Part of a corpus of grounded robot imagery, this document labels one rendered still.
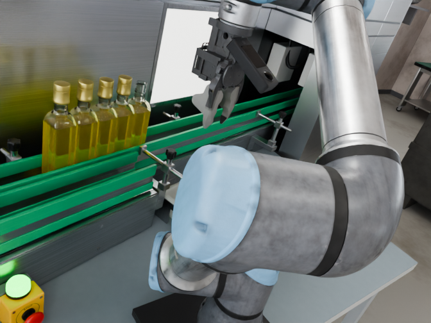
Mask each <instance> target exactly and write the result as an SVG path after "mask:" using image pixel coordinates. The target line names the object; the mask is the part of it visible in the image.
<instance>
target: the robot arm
mask: <svg viewBox="0 0 431 323"><path fill-rule="evenodd" d="M375 1H376V0H221V4H220V7H219V12H218V15H217V16H218V18H216V19H215V18H213V17H209V20H208V25H211V26H212V30H211V34H210V39H209V42H204V43H206V44H205V46H204V45H203V44H204V43H203V44H202V46H201V47H197V49H196V54H195V58H194V63H193V66H192V71H191V72H192V73H193V74H195V75H197V76H198V78H200V79H202V80H204V81H210V84H208V85H207V86H206V88H205V90H204V92H203V93H202V94H194V95H193V97H192V103H193V105H194V106H195V107H196V108H197V109H198V110H199V111H200V112H201V113H202V114H203V128H205V129H207V128H208V127H209V126H210V125H211V124H212V123H213V122H214V116H215V114H216V113H217V107H218V106H220V107H221V108H222V109H223V112H222V114H221V119H220V124H223V123H224V122H225V121H226V120H227V119H228V117H229V116H230V114H231V112H232V110H233V108H234V106H235V103H236V102H237V100H238V98H239V96H240V93H241V90H242V88H243V84H244V75H245V74H246V75H247V77H248V78H249V79H250V81H251V82H252V83H253V85H254V86H255V88H256V89H257V90H258V92H259V93H261V94H262V93H264V92H267V91H270V90H272V89H274V87H275V86H277V85H278V80H277V79H276V78H275V76H274V75H273V73H272V72H271V71H270V69H269V68H268V66H267V65H266V64H265V63H264V61H263V59H261V57H260V56H259V54H258V53H257V52H256V50H255V49H254V47H253V46H252V45H251V43H250V42H249V40H248V39H247V38H242V37H251V36H252V33H253V28H254V27H255V26H256V24H257V20H258V16H259V13H260V10H261V7H262V4H265V3H270V4H274V5H277V6H281V7H284V8H289V9H291V10H296V11H298V12H303V13H307V14H310V15H312V29H313V38H314V54H315V63H316V79H317V96H318V105H319V121H320V130H321V147H322V154H321V155H320V156H319V157H318V158H317V160H316V162H315V163H309V162H305V161H299V160H293V159H289V158H282V157H279V156H273V155H269V154H263V153H257V152H253V151H247V150H245V149H244V148H241V147H237V146H234V145H229V146H220V145H205V146H203V147H200V148H199V149H198V150H197V151H196V152H194V154H193V155H192V156H191V157H190V159H189V161H188V162H187V164H186V167H185V169H184V171H183V177H182V179H181V180H180V183H179V186H178V190H177V193H176V198H175V202H174V208H173V217H172V229H171V231H172V232H170V231H166V232H164V231H161V232H158V233H157V234H156V237H155V241H154V244H153V250H152V254H151V261H150V267H149V286H150V288H151V289H153V290H159V291H160V292H173V293H179V294H189V295H199V296H205V297H206V298H205V299H204V300H203V302H202V303H201V306H200V308H199V311H198V316H197V323H263V310H264V307H265V305H266V302H267V300H268V298H269V296H270V294H271V291H272V289H273V287H274V285H275V283H276V282H277V280H278V274H279V271H282V272H290V273H295V274H306V275H311V276H316V277H329V278H331V277H342V276H347V275H350V274H353V273H355V272H358V271H360V270H362V269H363V268H364V267H367V266H368V265H369V264H370V263H372V262H373V261H375V260H376V259H377V258H378V257H379V256H380V255H381V254H382V252H383V251H384V250H385V248H386V247H387V246H388V244H389V242H390V241H391V240H392V238H393V236H394V233H395V231H396V229H397V227H398V224H399V222H400V217H401V213H402V210H403V202H404V197H405V192H404V177H403V170H402V167H401V161H400V155H399V154H398V152H397V151H396V150H395V149H393V148H392V147H389V146H388V145H387V138H386V134H385V128H384V121H383V117H382V110H381V106H380V100H379V95H378V89H377V85H376V78H375V72H374V67H373V61H372V56H371V50H370V46H369V39H368V33H367V28H366V22H365V20H366V19H367V17H368V16H369V14H370V13H371V11H372V9H373V7H374V4H375ZM207 44H208V45H207ZM206 50H207V51H206Z"/></svg>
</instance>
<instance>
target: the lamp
mask: <svg viewBox="0 0 431 323"><path fill-rule="evenodd" d="M5 292H6V296H7V297H8V298H9V299H12V300H19V299H23V298H25V297H26V296H28V295H29V294H30V292H31V281H30V279H29V278H28V277H27V276H25V275H21V274H19V275H16V276H13V277H11V278H10V279H9V280H8V281H7V283H6V290H5Z"/></svg>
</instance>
